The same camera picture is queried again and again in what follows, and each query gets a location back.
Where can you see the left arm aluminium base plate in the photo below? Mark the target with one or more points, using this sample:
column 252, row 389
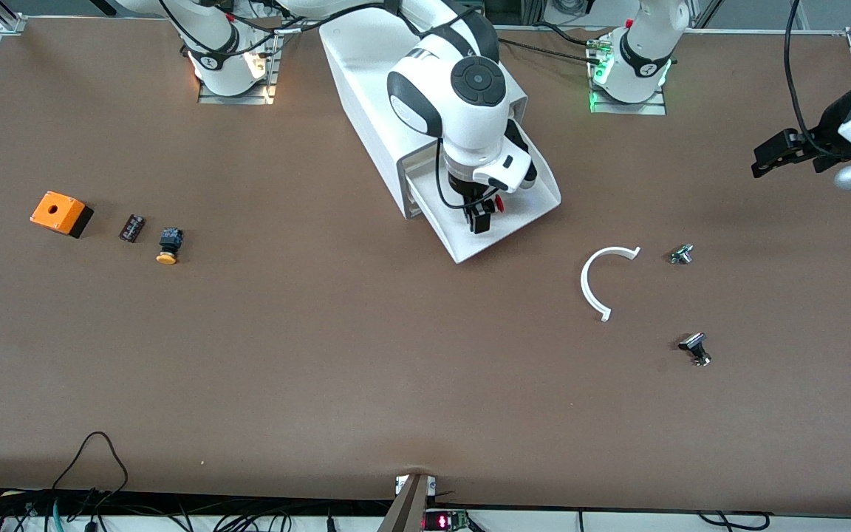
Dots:
column 617, row 108

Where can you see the red LED display device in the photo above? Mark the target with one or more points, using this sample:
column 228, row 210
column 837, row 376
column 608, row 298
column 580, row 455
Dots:
column 436, row 522

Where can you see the white mounting bracket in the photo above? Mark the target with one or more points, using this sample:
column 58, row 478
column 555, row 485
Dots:
column 433, row 485

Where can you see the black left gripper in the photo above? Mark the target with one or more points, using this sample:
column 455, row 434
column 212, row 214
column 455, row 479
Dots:
column 831, row 125

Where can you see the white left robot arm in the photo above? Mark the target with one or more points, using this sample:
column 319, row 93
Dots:
column 643, row 44

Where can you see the white curved plastic arc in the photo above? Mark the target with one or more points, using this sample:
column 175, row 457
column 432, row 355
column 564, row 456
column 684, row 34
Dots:
column 586, row 284

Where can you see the brown angled camera post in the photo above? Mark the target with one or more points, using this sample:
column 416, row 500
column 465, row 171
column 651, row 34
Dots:
column 403, row 513

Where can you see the orange box with black base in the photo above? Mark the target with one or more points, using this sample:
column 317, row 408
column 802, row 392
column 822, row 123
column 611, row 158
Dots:
column 52, row 210

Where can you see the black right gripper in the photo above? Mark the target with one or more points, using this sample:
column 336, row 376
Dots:
column 464, row 187

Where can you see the right arm aluminium base plate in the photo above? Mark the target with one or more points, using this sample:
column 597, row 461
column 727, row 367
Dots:
column 259, row 94

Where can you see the black flat push button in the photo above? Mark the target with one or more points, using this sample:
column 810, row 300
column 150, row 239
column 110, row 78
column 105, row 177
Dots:
column 694, row 344

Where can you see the red mushroom push button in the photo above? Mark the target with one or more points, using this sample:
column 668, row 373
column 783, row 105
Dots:
column 499, row 204

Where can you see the small black connector block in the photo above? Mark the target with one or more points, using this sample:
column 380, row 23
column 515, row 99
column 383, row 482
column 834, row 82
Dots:
column 132, row 228

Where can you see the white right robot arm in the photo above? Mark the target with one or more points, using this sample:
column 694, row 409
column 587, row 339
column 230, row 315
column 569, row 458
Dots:
column 470, row 111

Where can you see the yellow mushroom push button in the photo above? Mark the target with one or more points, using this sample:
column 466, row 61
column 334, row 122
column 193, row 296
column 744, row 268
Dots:
column 167, row 255

